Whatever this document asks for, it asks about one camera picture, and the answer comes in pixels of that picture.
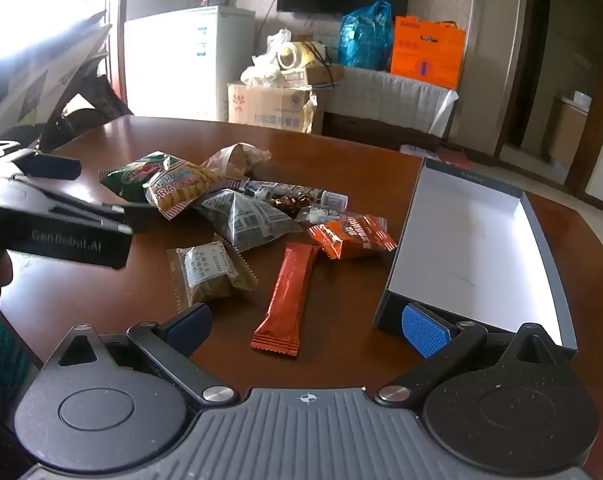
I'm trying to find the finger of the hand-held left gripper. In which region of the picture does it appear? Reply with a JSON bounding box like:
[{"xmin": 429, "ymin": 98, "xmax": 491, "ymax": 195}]
[
  {"xmin": 12, "ymin": 176, "xmax": 159, "ymax": 234},
  {"xmin": 0, "ymin": 140, "xmax": 82, "ymax": 181}
]

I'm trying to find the orange snack packet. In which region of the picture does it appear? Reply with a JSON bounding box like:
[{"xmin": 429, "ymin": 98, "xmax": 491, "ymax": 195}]
[{"xmin": 309, "ymin": 214, "xmax": 398, "ymax": 261}]

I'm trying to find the green snack bag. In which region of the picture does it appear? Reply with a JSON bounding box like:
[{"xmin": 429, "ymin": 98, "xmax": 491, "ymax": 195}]
[{"xmin": 100, "ymin": 150, "xmax": 182, "ymax": 204}]

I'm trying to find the olive green snack packet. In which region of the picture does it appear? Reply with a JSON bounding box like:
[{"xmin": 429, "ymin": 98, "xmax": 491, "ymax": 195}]
[{"xmin": 166, "ymin": 241, "xmax": 258, "ymax": 313}]

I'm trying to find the grey cardboard box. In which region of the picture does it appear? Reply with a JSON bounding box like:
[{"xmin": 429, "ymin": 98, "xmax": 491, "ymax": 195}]
[{"xmin": 374, "ymin": 156, "xmax": 579, "ymax": 356}]

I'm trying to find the yellow red-striped cracker bag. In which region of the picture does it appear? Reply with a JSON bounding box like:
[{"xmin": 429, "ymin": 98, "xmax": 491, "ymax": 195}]
[{"xmin": 146, "ymin": 156, "xmax": 227, "ymax": 222}]

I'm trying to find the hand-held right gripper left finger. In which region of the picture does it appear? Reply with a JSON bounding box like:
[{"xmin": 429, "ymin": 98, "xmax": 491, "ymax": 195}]
[{"xmin": 40, "ymin": 302, "xmax": 240, "ymax": 407}]

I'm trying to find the pale yellow tape roll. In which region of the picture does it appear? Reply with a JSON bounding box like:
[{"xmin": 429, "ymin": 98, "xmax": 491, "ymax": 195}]
[{"xmin": 276, "ymin": 40, "xmax": 327, "ymax": 71}]

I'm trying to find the teal patterned cloth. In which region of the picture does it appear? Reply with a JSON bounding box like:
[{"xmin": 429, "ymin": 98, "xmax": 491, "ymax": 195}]
[{"xmin": 0, "ymin": 312, "xmax": 37, "ymax": 411}]

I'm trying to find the dark wooden television cabinet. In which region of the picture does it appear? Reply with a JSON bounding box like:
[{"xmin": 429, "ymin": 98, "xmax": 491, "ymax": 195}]
[{"xmin": 324, "ymin": 110, "xmax": 439, "ymax": 152}]

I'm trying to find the orange gift box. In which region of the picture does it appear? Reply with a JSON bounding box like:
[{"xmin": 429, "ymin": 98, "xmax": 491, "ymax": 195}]
[{"xmin": 390, "ymin": 16, "xmax": 466, "ymax": 91}]

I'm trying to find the white chest fridge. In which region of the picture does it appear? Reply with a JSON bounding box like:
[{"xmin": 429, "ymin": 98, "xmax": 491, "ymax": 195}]
[{"xmin": 124, "ymin": 6, "xmax": 256, "ymax": 123}]

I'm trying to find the tan snack packet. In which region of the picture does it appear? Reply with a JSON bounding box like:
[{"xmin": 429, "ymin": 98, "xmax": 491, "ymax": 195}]
[{"xmin": 202, "ymin": 143, "xmax": 272, "ymax": 183}]

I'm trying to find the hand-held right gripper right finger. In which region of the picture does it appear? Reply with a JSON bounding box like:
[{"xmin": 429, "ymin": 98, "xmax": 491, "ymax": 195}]
[{"xmin": 374, "ymin": 301, "xmax": 579, "ymax": 408}]

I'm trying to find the blue plastic bag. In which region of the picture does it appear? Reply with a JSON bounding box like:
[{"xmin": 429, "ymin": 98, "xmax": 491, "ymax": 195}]
[{"xmin": 339, "ymin": 0, "xmax": 395, "ymax": 72}]

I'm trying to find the white plastic bag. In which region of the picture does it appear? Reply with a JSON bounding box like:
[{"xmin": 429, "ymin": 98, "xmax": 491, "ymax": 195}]
[{"xmin": 242, "ymin": 30, "xmax": 292, "ymax": 88}]

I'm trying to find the white cloth cover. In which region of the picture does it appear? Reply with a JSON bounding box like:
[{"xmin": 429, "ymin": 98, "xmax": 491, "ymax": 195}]
[{"xmin": 325, "ymin": 66, "xmax": 457, "ymax": 138}]

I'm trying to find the red stick snack packet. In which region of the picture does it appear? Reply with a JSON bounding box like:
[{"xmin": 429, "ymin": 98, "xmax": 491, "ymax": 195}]
[{"xmin": 252, "ymin": 242, "xmax": 321, "ymax": 358}]

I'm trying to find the small clear white-ball packet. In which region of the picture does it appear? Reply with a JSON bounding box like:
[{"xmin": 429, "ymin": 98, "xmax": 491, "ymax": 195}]
[{"xmin": 296, "ymin": 206, "xmax": 343, "ymax": 225}]

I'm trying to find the grey triangular snack packet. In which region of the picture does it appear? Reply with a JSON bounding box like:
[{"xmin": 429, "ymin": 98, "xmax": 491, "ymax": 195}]
[{"xmin": 194, "ymin": 189, "xmax": 302, "ymax": 253}]

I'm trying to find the small cardboard box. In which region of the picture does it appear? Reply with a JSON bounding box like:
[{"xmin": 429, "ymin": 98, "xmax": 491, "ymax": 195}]
[{"xmin": 282, "ymin": 64, "xmax": 347, "ymax": 88}]

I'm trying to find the large cardboard box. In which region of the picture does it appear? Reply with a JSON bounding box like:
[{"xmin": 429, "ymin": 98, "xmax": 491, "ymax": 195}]
[{"xmin": 228, "ymin": 82, "xmax": 325, "ymax": 135}]

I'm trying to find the white printed board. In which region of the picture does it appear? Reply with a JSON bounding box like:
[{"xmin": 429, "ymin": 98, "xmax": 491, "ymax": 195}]
[{"xmin": 0, "ymin": 10, "xmax": 112, "ymax": 128}]

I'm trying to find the dark chair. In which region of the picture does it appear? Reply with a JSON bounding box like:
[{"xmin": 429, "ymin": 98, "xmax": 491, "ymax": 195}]
[{"xmin": 36, "ymin": 55, "xmax": 135, "ymax": 151}]

